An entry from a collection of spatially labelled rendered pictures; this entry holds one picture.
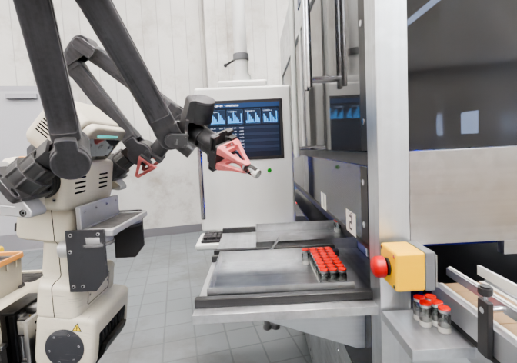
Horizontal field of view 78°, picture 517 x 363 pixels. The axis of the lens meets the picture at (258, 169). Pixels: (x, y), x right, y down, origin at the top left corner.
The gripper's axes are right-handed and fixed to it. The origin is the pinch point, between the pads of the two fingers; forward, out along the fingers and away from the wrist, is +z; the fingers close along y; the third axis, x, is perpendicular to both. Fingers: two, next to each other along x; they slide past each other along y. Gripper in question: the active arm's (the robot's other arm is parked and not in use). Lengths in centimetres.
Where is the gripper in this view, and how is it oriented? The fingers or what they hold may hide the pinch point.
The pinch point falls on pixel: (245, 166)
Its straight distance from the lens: 74.7
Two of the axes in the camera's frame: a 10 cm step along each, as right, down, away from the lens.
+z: 7.4, 4.9, -4.6
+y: -1.5, 7.9, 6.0
